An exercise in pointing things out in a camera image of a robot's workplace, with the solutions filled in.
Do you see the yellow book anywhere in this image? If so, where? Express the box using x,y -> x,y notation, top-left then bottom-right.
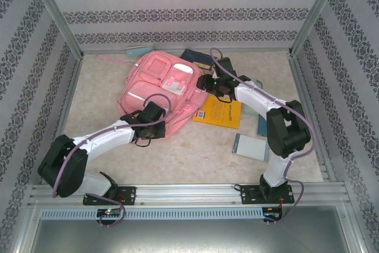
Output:
192,95 -> 242,130

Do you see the navy book tan label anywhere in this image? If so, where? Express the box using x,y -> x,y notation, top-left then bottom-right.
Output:
180,49 -> 214,72

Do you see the pink backpack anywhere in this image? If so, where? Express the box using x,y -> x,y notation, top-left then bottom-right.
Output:
95,51 -> 210,139

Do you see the grey notebook teal spine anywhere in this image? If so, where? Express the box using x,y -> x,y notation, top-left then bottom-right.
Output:
232,133 -> 270,162

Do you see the light teal box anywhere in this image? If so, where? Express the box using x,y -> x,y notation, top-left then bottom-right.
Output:
126,44 -> 155,56

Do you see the left controller board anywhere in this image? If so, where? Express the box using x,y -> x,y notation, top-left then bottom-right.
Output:
97,208 -> 123,217

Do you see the controller board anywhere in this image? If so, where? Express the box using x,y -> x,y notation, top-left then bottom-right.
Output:
264,206 -> 284,220
97,208 -> 123,217

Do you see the grey metal sheet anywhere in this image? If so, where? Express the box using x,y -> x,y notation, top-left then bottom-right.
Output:
29,219 -> 361,253

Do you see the right controller board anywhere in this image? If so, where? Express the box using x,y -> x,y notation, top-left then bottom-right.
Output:
264,206 -> 284,220

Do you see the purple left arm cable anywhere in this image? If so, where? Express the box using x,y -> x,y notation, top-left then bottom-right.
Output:
52,94 -> 172,228

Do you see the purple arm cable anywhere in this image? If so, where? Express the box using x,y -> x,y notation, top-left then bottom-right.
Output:
209,47 -> 313,226
52,94 -> 172,228

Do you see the aluminium back rail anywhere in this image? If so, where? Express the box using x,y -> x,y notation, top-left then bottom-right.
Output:
82,47 -> 293,56

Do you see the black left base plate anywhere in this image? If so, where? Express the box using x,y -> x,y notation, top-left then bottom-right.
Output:
82,186 -> 137,206

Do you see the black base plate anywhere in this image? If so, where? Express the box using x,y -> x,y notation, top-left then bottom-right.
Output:
240,184 -> 296,206
82,186 -> 137,206

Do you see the aluminium side rail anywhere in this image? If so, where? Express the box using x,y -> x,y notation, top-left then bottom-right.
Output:
40,56 -> 85,185
287,54 -> 338,182

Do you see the aluminium front rail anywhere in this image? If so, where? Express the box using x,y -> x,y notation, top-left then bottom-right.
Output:
29,184 -> 347,206

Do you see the slotted grey cable duct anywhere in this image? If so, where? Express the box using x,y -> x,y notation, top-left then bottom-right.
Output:
40,207 -> 265,220

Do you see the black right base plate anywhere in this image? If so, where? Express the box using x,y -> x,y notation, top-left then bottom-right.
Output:
240,184 -> 296,206

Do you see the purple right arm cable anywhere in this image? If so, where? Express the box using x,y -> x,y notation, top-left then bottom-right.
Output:
209,47 -> 313,226

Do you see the aluminium frame post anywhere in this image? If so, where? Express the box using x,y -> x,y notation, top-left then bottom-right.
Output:
23,0 -> 84,60
289,0 -> 347,58

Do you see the aluminium frame bar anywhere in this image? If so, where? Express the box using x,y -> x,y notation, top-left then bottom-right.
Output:
340,202 -> 370,253
10,202 -> 41,253

